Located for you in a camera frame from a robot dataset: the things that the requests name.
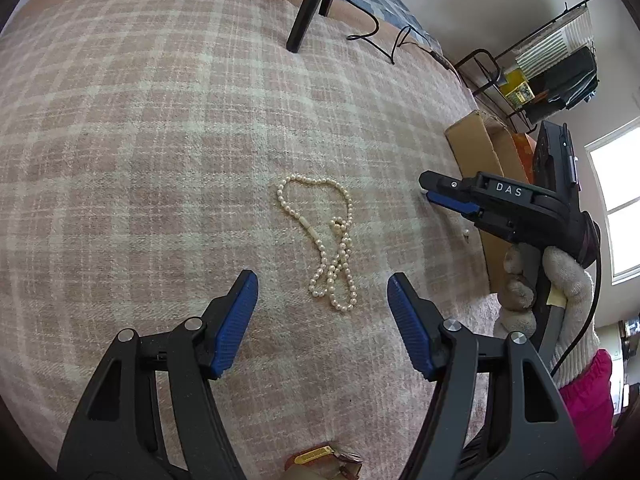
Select thin pearl necklace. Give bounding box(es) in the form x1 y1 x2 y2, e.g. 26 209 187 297
275 173 359 313

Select pink sleeve forearm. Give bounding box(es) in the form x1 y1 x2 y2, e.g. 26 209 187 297
560 349 615 467

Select white gloved right hand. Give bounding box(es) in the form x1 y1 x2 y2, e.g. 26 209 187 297
494 245 600 388

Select brown cardboard box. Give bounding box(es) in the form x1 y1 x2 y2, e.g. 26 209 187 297
446 112 541 292

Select orange covered low table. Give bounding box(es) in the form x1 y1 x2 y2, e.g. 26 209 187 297
512 133 537 183

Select window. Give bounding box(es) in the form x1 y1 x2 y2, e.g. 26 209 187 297
586 118 640 285

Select yellow box on rack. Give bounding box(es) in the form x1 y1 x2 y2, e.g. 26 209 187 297
499 68 535 108

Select dark hanging clothes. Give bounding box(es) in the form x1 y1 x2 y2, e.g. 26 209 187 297
524 47 599 124

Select black clothes rack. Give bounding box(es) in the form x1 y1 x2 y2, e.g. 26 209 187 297
454 0 601 134

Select striped hanging towel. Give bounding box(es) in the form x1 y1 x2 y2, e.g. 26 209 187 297
513 6 593 80

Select brown leather wristwatch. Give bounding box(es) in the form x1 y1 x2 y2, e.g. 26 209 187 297
281 442 363 480

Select pink plaid blanket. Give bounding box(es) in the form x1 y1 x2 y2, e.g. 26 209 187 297
1 0 498 479

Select black power cable with remote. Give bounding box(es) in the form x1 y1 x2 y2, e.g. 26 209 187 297
299 0 464 79

